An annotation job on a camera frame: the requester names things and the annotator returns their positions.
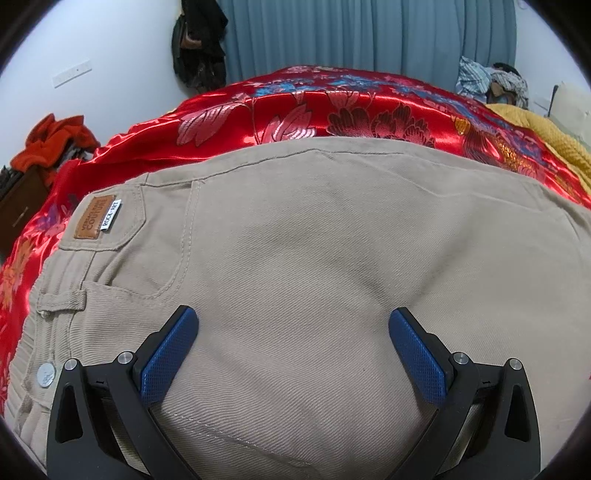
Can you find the dark wooden cabinet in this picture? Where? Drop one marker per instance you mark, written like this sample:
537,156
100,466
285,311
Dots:
21,203

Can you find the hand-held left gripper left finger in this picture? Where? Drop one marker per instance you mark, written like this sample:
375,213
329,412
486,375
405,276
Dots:
168,353

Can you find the pile of striped clothes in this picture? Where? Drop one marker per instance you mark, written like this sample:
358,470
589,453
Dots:
494,81

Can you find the white wall switch plate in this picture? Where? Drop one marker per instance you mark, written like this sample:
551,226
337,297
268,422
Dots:
71,72

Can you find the orange cloth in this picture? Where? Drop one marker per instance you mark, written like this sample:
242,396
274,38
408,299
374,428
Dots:
53,143

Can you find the blue-grey curtain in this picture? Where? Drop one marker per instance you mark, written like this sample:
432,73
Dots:
364,39

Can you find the mustard yellow knit blanket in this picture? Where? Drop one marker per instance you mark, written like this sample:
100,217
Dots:
549,134

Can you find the red floral satin blanket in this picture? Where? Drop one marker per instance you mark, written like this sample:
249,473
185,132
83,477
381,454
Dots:
295,106

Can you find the beige pants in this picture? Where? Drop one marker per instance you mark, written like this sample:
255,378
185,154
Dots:
300,277

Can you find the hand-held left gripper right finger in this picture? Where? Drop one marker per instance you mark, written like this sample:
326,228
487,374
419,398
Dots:
418,355

